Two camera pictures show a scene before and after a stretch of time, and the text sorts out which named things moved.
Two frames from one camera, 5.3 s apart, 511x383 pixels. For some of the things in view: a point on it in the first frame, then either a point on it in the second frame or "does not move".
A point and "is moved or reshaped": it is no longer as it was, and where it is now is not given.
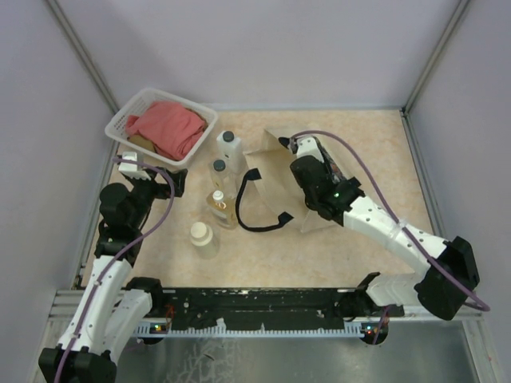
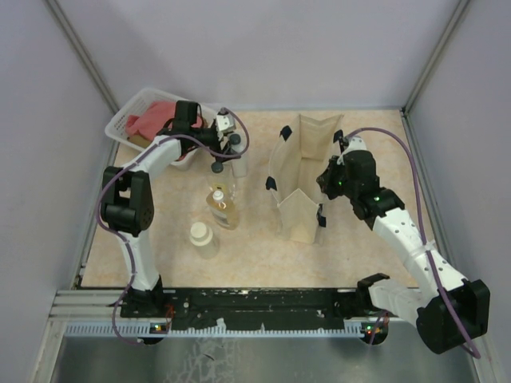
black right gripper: [326, 168] to [325, 179]
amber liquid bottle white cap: [224, 208] does not move
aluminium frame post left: [66, 25] does not move
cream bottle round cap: [204, 239] does not move
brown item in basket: [142, 141] does not move
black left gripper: [178, 179] to [217, 148]
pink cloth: [174, 128] does not move
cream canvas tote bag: [275, 178] is moved or reshaped
